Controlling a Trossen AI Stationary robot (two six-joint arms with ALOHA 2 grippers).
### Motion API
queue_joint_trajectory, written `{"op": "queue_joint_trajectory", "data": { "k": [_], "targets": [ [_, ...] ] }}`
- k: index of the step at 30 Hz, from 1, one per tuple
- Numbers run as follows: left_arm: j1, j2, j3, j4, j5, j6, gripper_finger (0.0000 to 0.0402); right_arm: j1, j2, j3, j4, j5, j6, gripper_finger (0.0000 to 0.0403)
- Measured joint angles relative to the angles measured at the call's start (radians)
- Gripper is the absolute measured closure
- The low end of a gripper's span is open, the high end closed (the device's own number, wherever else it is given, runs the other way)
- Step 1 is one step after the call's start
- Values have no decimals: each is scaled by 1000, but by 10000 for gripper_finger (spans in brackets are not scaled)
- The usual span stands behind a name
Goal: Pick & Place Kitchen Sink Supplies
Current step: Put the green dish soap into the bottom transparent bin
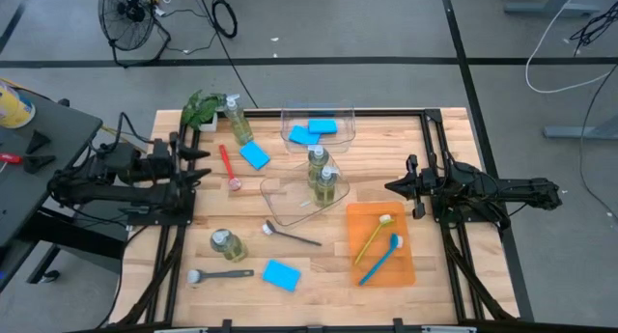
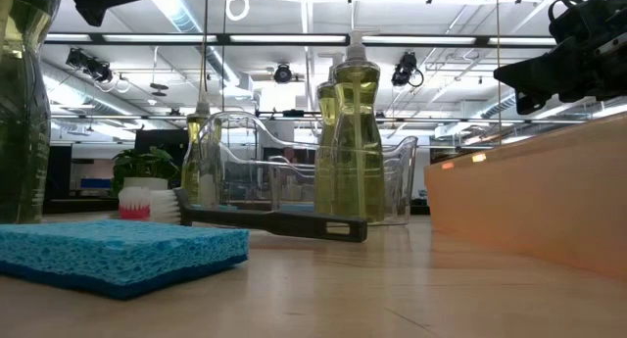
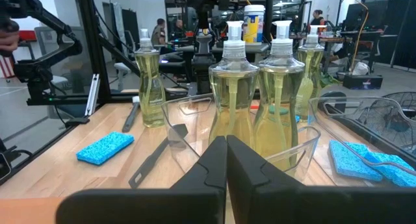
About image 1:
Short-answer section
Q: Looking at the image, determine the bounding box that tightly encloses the clear yellow soap pump bottle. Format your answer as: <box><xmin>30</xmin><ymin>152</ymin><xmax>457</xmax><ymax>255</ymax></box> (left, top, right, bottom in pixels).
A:
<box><xmin>222</xmin><ymin>94</ymin><xmax>255</xmax><ymax>147</ymax></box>
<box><xmin>209</xmin><ymin>228</ymin><xmax>249</xmax><ymax>264</ymax></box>
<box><xmin>307</xmin><ymin>145</ymin><xmax>331</xmax><ymax>188</ymax></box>
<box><xmin>314</xmin><ymin>164</ymin><xmax>340</xmax><ymax>209</ymax></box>

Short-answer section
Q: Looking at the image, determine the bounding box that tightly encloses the blue sponge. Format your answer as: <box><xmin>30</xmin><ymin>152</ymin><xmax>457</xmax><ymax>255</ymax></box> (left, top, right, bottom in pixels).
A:
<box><xmin>262</xmin><ymin>259</ymin><xmax>302</xmax><ymax>293</ymax></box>
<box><xmin>288</xmin><ymin>125</ymin><xmax>323</xmax><ymax>147</ymax></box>
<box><xmin>239</xmin><ymin>139</ymin><xmax>272</xmax><ymax>172</ymax></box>
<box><xmin>307</xmin><ymin>118</ymin><xmax>339</xmax><ymax>136</ymax></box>

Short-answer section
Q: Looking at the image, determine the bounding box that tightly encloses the yellow cable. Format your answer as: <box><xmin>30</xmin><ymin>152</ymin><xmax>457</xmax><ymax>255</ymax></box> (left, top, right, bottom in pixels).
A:
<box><xmin>99</xmin><ymin>124</ymin><xmax>126</xmax><ymax>144</ymax></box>

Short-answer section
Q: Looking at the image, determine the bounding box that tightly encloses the thin black floor cable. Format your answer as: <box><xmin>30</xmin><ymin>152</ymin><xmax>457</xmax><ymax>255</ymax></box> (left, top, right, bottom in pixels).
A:
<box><xmin>577</xmin><ymin>65</ymin><xmax>618</xmax><ymax>221</ymax></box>

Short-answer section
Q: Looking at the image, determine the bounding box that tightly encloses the grey dish brush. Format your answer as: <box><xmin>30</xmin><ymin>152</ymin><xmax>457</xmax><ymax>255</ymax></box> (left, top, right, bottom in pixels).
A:
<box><xmin>186</xmin><ymin>268</ymin><xmax>256</xmax><ymax>286</ymax></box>

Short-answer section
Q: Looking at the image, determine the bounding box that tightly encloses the white floor cable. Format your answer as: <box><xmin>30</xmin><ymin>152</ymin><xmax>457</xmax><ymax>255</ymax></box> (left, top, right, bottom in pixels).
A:
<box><xmin>524</xmin><ymin>0</ymin><xmax>618</xmax><ymax>96</ymax></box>

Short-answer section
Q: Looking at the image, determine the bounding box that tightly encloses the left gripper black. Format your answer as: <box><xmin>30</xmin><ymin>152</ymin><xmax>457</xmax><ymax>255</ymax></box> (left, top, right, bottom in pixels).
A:
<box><xmin>147</xmin><ymin>131</ymin><xmax>212</xmax><ymax>192</ymax></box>

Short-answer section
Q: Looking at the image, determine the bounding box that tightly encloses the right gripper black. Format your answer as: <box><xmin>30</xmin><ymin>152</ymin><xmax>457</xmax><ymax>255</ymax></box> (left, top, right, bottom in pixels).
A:
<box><xmin>384</xmin><ymin>153</ymin><xmax>438</xmax><ymax>221</ymax></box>

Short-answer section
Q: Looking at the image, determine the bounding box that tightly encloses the dark grey side table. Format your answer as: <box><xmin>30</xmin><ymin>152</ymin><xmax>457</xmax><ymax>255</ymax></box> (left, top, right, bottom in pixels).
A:
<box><xmin>0</xmin><ymin>79</ymin><xmax>127</xmax><ymax>295</ymax></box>

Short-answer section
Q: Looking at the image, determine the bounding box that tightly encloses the black floor fan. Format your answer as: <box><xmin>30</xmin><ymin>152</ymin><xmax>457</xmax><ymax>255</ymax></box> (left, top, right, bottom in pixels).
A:
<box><xmin>98</xmin><ymin>0</ymin><xmax>173</xmax><ymax>69</ymax></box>

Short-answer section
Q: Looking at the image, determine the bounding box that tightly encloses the black triangular part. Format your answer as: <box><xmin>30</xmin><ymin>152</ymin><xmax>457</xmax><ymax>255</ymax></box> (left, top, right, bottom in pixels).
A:
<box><xmin>21</xmin><ymin>153</ymin><xmax>57</xmax><ymax>175</ymax></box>
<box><xmin>24</xmin><ymin>129</ymin><xmax>52</xmax><ymax>155</ymax></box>

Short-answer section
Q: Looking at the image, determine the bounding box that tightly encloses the black coiled floor cable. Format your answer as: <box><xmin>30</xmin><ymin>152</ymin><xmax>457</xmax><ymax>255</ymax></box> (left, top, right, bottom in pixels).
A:
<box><xmin>195</xmin><ymin>0</ymin><xmax>260</xmax><ymax>110</ymax></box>

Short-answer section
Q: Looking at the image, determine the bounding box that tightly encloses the yellow wipes canister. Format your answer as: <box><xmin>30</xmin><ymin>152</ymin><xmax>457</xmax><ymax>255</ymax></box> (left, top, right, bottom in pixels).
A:
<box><xmin>0</xmin><ymin>79</ymin><xmax>36</xmax><ymax>130</ymax></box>

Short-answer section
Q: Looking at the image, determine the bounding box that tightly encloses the clear plastic bin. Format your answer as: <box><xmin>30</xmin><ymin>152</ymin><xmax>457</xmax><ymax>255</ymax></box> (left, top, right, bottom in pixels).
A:
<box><xmin>259</xmin><ymin>153</ymin><xmax>351</xmax><ymax>229</ymax></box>
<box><xmin>279</xmin><ymin>99</ymin><xmax>357</xmax><ymax>155</ymax></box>

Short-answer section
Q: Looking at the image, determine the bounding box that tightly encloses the green dish brush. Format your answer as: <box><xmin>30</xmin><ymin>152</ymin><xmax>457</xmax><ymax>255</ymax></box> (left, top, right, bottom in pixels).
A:
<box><xmin>352</xmin><ymin>213</ymin><xmax>395</xmax><ymax>266</ymax></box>

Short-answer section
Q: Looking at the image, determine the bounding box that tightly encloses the green plant in white pot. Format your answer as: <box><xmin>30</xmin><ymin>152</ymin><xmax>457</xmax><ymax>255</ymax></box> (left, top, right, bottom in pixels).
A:
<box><xmin>181</xmin><ymin>89</ymin><xmax>228</xmax><ymax>133</ymax></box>

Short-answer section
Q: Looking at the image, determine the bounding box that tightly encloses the tangled black cable bundle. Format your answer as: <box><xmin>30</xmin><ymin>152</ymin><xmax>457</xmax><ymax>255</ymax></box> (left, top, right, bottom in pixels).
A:
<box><xmin>568</xmin><ymin>0</ymin><xmax>618</xmax><ymax>52</ymax></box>

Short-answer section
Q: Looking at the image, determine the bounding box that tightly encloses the orange translucent mat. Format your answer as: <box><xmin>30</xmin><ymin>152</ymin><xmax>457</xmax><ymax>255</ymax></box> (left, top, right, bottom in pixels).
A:
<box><xmin>346</xmin><ymin>201</ymin><xmax>417</xmax><ymax>290</ymax></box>

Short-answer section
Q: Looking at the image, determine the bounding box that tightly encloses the grey desk foot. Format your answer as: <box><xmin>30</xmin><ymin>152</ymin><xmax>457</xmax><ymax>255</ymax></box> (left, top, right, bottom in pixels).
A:
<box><xmin>542</xmin><ymin>111</ymin><xmax>618</xmax><ymax>141</ymax></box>
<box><xmin>503</xmin><ymin>0</ymin><xmax>604</xmax><ymax>19</ymax></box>

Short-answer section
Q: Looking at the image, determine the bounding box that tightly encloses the red dish brush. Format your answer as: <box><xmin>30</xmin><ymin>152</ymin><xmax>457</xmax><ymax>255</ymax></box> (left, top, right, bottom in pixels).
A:
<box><xmin>218</xmin><ymin>144</ymin><xmax>243</xmax><ymax>192</ymax></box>

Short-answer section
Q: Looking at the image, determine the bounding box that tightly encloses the black thin dish brush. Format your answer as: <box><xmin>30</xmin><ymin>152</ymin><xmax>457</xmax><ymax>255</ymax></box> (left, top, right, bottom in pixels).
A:
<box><xmin>262</xmin><ymin>219</ymin><xmax>323</xmax><ymax>248</ymax></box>

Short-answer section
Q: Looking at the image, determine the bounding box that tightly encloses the blue dish brush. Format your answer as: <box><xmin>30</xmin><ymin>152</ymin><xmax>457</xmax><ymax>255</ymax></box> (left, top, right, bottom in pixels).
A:
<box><xmin>357</xmin><ymin>233</ymin><xmax>405</xmax><ymax>288</ymax></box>

